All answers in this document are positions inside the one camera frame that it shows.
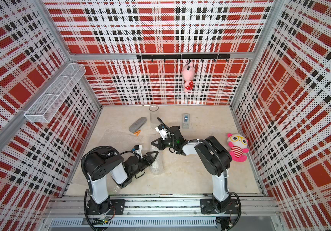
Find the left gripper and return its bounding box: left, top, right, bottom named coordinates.
left=130, top=151, right=159, bottom=178

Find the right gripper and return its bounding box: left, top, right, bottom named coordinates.
left=150, top=137, right=177, bottom=150

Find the bubble wrap sheet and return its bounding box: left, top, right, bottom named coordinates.
left=150, top=146, right=164, bottom=175
left=65, top=129, right=156, bottom=196

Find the clear glass vase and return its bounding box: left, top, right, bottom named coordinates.
left=149, top=104, right=161, bottom=130

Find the grey tape dispenser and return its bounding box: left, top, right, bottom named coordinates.
left=182, top=113, right=190, bottom=129

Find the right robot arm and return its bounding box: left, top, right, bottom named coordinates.
left=151, top=125, right=242, bottom=216

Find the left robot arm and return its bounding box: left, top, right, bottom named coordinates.
left=81, top=146, right=159, bottom=216

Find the pink owl plush toy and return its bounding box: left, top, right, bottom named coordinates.
left=227, top=133, right=249, bottom=162

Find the pink hanging plush toy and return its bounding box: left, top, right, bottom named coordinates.
left=181, top=61, right=195, bottom=92

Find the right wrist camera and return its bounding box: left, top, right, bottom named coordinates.
left=155, top=125, right=169, bottom=140

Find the black hook rail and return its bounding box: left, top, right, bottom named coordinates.
left=136, top=54, right=231, bottom=61

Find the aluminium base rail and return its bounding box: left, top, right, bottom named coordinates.
left=38, top=194, right=285, bottom=231

